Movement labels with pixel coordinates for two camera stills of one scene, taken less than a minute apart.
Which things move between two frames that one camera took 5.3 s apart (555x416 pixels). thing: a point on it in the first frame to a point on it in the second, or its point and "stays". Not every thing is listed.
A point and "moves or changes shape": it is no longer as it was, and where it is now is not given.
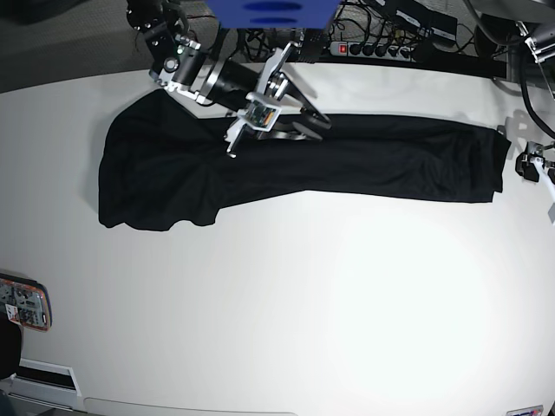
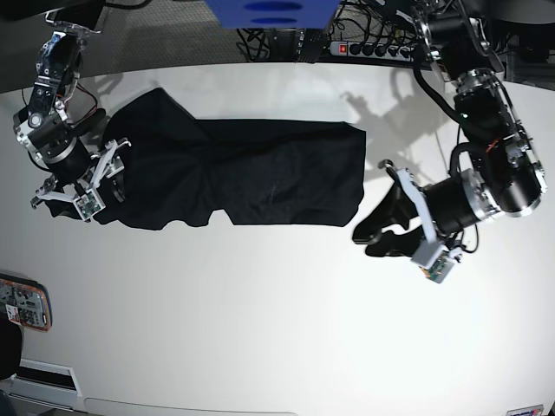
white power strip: [374, 50] stays
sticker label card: [526, 411] stays
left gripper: [235, 81] to [75, 163]
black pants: [166, 162] moves or changes shape
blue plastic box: [273, 14] stays
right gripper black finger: [525, 166] to [454, 203]
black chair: [10, 345] stays
